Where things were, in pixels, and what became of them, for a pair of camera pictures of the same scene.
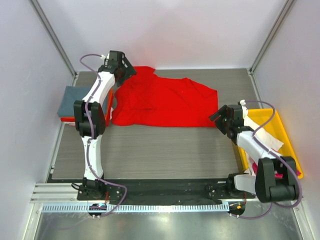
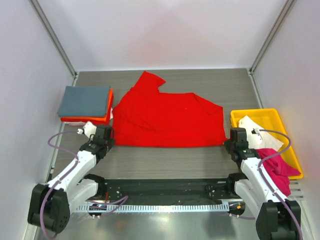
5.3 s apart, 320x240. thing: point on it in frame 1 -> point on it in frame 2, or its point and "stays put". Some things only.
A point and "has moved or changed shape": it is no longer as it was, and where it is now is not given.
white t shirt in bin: (265, 137) stays put
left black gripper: (127, 71) -> (110, 141)
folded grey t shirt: (73, 93) stays put
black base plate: (163, 191) stays put
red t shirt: (146, 99) has moved or changed shape
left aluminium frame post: (54, 37) stays put
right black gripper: (219, 118) -> (227, 144)
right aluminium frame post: (251, 70) stays put
